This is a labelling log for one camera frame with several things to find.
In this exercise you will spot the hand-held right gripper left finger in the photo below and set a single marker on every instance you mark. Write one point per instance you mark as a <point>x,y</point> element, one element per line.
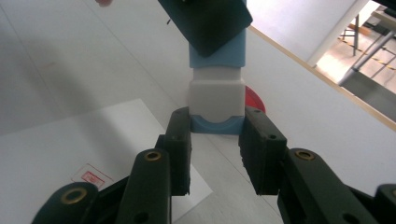
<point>179,149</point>

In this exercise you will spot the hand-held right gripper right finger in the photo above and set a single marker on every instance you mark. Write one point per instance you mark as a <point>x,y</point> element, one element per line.
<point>263,149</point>

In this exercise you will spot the blue and white stamp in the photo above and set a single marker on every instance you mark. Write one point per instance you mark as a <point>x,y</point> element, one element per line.
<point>232,54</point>

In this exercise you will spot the round red ink pad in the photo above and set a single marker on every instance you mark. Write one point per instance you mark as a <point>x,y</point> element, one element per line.
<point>254,99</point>

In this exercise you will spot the white stamp cap blue end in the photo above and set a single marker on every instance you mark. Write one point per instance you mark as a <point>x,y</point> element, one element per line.
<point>216,99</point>

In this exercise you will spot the white paper sheet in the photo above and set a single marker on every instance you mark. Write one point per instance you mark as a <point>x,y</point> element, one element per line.
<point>77,140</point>

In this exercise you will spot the grey metal stand leg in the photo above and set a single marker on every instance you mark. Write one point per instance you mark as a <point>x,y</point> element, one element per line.
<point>364,60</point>

